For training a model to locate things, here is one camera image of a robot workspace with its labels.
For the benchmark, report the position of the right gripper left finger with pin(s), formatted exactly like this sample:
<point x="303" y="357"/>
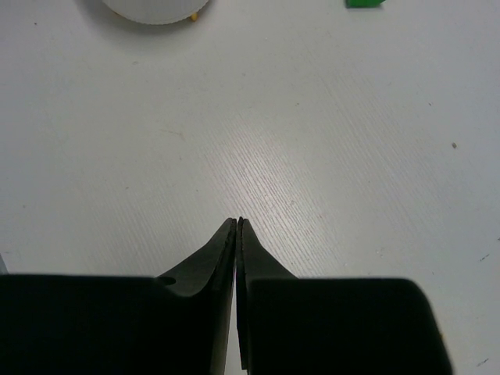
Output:
<point x="175" y="323"/>

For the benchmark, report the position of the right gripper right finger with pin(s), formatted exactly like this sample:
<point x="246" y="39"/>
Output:
<point x="292" y="325"/>

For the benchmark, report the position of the dark green lego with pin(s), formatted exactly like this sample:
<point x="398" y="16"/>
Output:
<point x="363" y="4"/>

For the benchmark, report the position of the white round divided container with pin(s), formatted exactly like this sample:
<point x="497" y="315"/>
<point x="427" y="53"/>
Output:
<point x="155" y="12"/>

